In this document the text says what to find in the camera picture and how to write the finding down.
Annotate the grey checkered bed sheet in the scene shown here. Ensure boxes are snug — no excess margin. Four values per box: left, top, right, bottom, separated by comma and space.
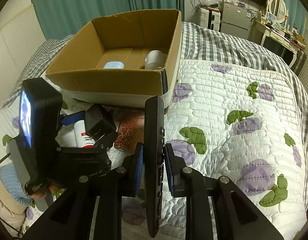
0, 22, 308, 205

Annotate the white dressing table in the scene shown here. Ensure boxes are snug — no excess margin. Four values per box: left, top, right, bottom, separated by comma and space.
248, 20, 300, 68

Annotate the white bottle red cap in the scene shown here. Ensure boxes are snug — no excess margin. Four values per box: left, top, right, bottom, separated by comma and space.
74, 120, 95, 148

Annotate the white suitcase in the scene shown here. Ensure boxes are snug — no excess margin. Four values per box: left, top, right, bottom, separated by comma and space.
199, 8, 221, 31

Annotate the dark suitcase by wardrobe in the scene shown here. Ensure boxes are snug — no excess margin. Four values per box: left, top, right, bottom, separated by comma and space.
291, 49, 307, 76

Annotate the white oval vanity mirror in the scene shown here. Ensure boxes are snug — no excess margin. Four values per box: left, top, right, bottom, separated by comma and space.
268, 0, 289, 24

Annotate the blue cream sleeve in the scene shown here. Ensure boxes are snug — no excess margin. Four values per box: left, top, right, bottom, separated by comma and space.
0, 162, 34, 230

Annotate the light blue earbud case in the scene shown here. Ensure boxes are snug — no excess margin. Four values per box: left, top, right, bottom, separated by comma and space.
103, 61, 124, 69

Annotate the brown cardboard box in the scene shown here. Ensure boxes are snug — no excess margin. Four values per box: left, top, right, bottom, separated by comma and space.
45, 9, 182, 108

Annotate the silver mini fridge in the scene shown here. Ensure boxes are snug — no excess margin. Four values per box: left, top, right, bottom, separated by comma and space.
220, 2, 252, 40

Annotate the white floral quilt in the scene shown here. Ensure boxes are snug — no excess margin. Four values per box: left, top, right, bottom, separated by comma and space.
0, 60, 308, 239

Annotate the black remote control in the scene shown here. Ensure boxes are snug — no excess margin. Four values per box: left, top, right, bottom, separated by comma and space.
143, 96, 164, 238

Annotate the black phone on gripper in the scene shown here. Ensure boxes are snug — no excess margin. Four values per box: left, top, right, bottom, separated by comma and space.
11, 77, 63, 196

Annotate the narrow green window curtain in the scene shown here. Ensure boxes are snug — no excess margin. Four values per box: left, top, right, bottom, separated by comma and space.
284, 0, 306, 34

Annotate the white cylindrical bottle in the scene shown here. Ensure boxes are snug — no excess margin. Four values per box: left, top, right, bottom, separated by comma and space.
145, 50, 167, 70

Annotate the person's left hand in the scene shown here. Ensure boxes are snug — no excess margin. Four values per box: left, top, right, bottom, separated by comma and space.
29, 182, 66, 199

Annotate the red patterned card box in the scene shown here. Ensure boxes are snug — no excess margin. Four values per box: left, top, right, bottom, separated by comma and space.
114, 110, 145, 153

